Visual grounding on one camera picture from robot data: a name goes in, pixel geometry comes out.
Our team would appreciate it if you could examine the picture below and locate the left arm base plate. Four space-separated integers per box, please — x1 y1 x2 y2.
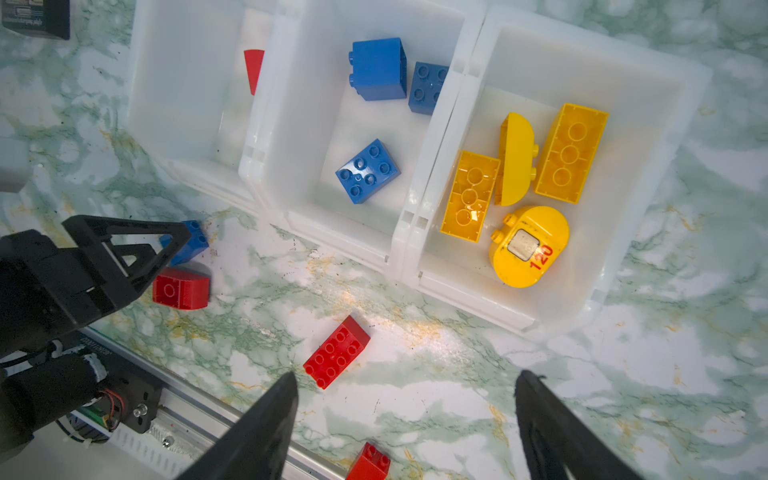
67 333 163 434

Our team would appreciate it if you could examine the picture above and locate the blue lego brick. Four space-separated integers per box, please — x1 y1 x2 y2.
335 139 400 204
169 220 209 266

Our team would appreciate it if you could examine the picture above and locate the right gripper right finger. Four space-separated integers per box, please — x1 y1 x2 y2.
515 370 640 479

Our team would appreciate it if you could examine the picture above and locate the white three-compartment container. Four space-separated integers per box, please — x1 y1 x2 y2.
126 1 712 340

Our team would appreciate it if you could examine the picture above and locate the small red lego front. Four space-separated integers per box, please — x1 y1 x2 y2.
346 442 391 480

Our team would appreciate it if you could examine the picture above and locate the long yellow lego brick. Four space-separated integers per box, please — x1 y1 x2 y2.
495 113 539 206

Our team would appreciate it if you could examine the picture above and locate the red lego brick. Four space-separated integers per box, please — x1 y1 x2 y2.
152 268 210 311
303 315 370 390
244 49 265 95

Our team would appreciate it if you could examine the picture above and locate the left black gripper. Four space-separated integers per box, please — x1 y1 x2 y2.
1 215 191 356

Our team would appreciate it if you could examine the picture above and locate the small blue lego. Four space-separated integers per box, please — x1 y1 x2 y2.
408 62 449 115
349 37 407 101

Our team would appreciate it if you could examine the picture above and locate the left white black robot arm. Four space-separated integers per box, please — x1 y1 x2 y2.
1 215 191 460

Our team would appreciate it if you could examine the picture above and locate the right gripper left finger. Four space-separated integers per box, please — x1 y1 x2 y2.
180 372 299 479

